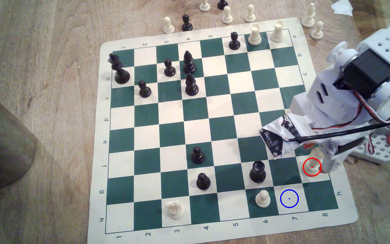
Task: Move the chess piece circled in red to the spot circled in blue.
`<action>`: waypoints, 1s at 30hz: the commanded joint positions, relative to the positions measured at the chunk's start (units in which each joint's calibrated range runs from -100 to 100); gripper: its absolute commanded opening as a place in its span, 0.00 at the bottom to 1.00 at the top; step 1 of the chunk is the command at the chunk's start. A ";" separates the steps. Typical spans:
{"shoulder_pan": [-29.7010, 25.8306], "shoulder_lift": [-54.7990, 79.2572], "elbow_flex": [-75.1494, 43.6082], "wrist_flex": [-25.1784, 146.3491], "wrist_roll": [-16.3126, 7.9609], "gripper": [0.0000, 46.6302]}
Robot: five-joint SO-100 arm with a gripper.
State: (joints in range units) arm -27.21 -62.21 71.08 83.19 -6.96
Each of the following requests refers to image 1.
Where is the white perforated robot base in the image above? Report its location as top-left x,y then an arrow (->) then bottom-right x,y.
350,127 -> 390,165

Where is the red white black servo wire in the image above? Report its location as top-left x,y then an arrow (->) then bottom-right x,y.
366,134 -> 377,155
308,80 -> 390,133

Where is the crumpled white tape piece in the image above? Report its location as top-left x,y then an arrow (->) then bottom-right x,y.
330,0 -> 353,17

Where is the black queen left edge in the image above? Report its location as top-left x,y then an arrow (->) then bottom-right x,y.
109,53 -> 130,84

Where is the black chess bishop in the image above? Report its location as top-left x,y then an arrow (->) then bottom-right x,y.
183,50 -> 197,74
185,73 -> 199,96

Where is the green and white chess mat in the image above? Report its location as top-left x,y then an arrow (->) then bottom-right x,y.
87,18 -> 359,244

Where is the white chess rook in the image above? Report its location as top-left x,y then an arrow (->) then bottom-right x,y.
270,20 -> 285,43
248,23 -> 262,46

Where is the brown cylinder with round sticker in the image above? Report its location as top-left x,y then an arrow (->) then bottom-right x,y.
0,83 -> 37,188

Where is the white chess bishop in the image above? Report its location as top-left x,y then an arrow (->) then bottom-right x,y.
301,3 -> 316,28

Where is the white chess knight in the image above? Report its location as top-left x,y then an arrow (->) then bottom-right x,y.
165,199 -> 185,219

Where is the black chess rook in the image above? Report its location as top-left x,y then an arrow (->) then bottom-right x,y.
249,161 -> 267,184

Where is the white chess king piece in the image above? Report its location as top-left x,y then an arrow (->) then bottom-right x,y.
303,147 -> 324,177

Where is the black camera cable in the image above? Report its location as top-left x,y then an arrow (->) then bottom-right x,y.
288,120 -> 390,143

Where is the taped wrist camera board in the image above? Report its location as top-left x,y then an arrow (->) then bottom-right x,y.
259,115 -> 310,159

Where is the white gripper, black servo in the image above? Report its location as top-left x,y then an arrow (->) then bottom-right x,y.
289,68 -> 366,174

